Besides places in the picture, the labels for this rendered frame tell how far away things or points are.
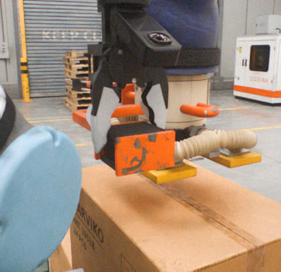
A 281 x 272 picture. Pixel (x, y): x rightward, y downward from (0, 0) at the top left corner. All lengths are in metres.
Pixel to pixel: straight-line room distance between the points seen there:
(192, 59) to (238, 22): 11.61
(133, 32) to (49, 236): 0.24
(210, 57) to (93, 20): 9.51
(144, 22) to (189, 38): 0.33
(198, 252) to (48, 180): 0.47
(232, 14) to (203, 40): 11.46
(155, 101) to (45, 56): 9.56
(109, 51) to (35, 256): 0.27
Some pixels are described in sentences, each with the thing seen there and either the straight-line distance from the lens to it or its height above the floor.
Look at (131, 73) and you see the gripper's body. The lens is 0.45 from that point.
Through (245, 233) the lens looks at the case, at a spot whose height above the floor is 0.94.
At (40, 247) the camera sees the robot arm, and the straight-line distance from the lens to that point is 0.28.
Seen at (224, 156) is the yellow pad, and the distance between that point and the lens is 0.81.
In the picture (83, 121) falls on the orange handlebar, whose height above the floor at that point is 1.19.
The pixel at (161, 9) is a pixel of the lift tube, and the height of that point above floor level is 1.40.
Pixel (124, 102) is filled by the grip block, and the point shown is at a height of 1.16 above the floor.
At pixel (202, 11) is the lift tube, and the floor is 1.40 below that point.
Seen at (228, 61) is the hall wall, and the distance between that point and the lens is 12.14.
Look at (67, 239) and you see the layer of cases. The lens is 1.52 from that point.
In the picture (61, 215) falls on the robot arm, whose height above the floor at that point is 1.19.
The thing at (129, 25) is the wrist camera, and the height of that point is 1.34.
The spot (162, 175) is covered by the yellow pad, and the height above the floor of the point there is 1.07.
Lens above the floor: 1.31
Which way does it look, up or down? 13 degrees down
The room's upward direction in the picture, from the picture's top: straight up
